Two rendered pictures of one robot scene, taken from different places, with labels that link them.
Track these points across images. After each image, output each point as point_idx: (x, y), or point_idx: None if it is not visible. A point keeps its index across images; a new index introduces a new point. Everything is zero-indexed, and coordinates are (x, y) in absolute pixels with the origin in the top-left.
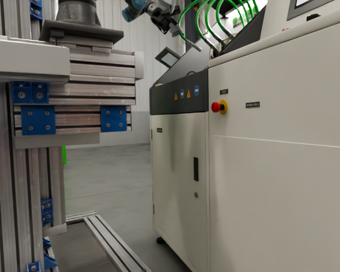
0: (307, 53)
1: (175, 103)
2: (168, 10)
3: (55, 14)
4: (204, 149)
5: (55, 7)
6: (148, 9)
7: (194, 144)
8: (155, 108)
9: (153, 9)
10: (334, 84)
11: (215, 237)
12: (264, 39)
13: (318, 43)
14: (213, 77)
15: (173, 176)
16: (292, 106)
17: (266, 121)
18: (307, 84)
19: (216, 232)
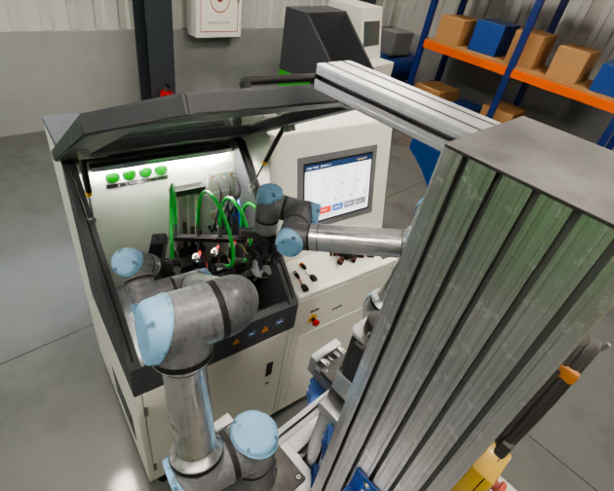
0: (369, 280)
1: (234, 347)
2: (165, 251)
3: (271, 419)
4: (284, 351)
5: (211, 433)
6: (154, 272)
7: (268, 357)
8: (162, 379)
9: (160, 268)
10: (375, 286)
11: (287, 384)
12: (351, 278)
13: (374, 276)
14: (305, 306)
15: (221, 400)
16: (358, 299)
17: (343, 310)
18: (366, 289)
19: (289, 381)
